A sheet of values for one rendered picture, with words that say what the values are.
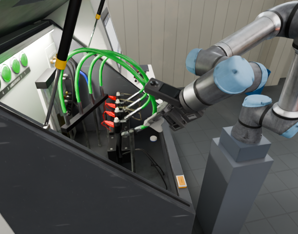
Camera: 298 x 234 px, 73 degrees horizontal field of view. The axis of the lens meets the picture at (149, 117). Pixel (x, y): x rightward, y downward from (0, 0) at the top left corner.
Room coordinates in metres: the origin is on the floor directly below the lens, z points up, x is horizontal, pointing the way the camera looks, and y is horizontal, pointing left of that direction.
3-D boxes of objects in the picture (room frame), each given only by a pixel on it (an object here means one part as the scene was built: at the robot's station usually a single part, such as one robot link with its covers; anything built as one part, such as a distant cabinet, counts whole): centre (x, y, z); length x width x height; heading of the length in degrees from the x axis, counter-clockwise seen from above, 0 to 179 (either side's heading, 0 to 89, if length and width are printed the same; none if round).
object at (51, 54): (0.92, 0.42, 1.20); 0.13 x 0.03 x 0.31; 6
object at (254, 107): (0.86, -0.53, 1.07); 0.13 x 0.12 x 0.14; 37
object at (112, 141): (0.82, 0.15, 0.91); 0.34 x 0.10 x 0.15; 6
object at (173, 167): (0.73, -0.10, 0.87); 0.62 x 0.04 x 0.16; 6
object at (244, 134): (0.86, -0.53, 0.95); 0.15 x 0.15 x 0.10
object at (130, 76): (1.41, 0.06, 0.96); 0.70 x 0.22 x 0.03; 6
